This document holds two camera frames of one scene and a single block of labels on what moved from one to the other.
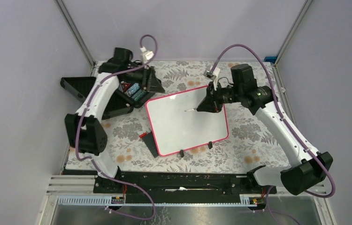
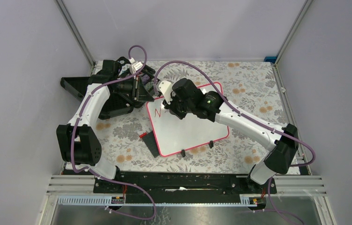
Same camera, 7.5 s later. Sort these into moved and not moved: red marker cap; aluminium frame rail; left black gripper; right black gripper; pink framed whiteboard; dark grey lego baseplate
Moved: right black gripper; left black gripper
Not moved: aluminium frame rail; pink framed whiteboard; red marker cap; dark grey lego baseplate
